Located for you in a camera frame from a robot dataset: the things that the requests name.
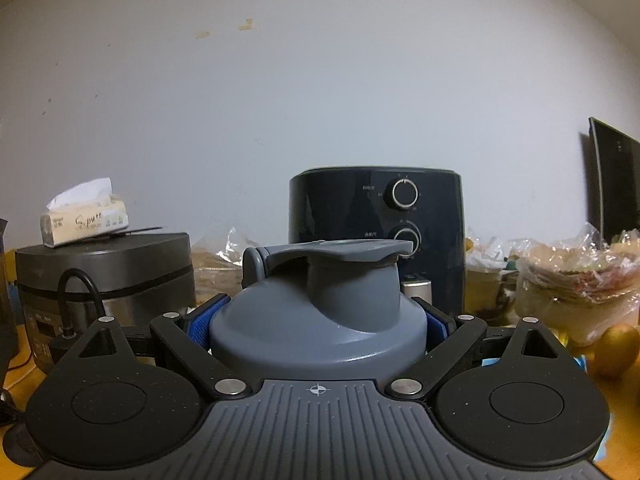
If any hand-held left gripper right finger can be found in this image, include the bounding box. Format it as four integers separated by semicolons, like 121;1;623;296
386;297;561;401

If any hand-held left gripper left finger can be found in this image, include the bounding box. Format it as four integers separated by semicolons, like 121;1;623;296
80;296;250;402

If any shaker bottle with grey lid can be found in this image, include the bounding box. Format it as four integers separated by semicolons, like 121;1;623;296
209;239;428;380

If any crumpled bag with brown paper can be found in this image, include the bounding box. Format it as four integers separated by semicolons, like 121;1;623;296
192;227;291;311

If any grey rice cooker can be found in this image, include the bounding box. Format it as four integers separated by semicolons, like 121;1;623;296
14;232;197;376

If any clear plastic food bag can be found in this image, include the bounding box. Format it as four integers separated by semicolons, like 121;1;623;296
515;222;640;346

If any dark blue air fryer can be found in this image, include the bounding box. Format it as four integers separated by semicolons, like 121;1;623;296
288;167;468;321

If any white tissue pack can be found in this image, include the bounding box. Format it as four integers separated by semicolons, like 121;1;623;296
40;177;130;248

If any orange citrus fruit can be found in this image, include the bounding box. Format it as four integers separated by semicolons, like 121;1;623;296
595;324;640;380

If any black phone stand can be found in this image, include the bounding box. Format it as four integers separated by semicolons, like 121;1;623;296
0;390;43;466

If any black television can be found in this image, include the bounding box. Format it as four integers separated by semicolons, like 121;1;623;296
588;117;640;246

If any short black charging cable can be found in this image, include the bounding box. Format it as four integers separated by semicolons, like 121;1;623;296
57;268;108;341

